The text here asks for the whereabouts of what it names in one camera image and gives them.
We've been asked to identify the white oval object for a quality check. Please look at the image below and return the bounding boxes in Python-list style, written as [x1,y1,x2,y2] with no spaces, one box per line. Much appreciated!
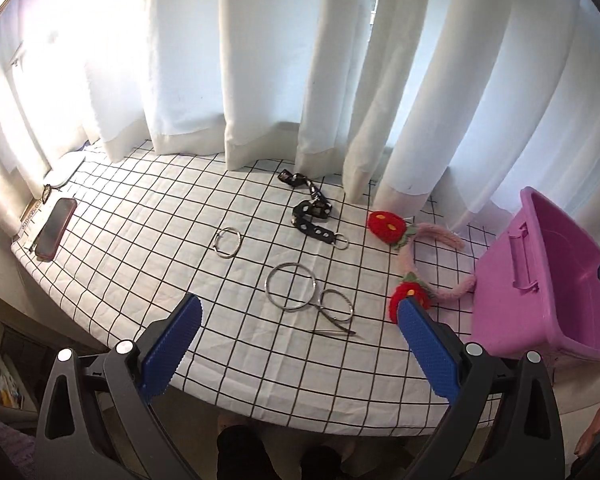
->
[43,151,85,188]

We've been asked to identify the smartphone in red case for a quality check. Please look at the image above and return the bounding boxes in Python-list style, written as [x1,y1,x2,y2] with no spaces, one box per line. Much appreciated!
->
[33,197,78,262]

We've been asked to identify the pink strawberry headband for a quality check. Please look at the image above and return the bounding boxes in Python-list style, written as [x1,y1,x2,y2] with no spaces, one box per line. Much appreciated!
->
[366,210,477,324]

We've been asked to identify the black studded strap keychain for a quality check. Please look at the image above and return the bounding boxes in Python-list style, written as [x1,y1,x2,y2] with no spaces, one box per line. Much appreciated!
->
[277,169,350,250]

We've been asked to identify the pink plastic storage bin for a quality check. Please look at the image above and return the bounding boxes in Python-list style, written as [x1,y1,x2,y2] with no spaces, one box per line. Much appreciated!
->
[471,188,600,366]

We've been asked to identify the white curtain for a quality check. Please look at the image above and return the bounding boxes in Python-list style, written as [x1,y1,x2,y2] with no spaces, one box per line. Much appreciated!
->
[0,0,600,243]

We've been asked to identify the white grid tablecloth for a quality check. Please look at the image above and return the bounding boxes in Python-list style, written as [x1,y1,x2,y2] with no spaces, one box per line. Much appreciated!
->
[10,138,512,436]

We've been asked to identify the large silver bangle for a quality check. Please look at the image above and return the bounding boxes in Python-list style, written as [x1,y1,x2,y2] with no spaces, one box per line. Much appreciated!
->
[264,261,318,312]

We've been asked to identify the small silver ring clip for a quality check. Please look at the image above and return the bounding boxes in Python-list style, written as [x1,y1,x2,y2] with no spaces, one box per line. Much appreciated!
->
[316,288,356,336]

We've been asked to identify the silver open cuff bracelet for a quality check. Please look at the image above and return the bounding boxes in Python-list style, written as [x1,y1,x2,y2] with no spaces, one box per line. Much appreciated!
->
[212,226,244,260]

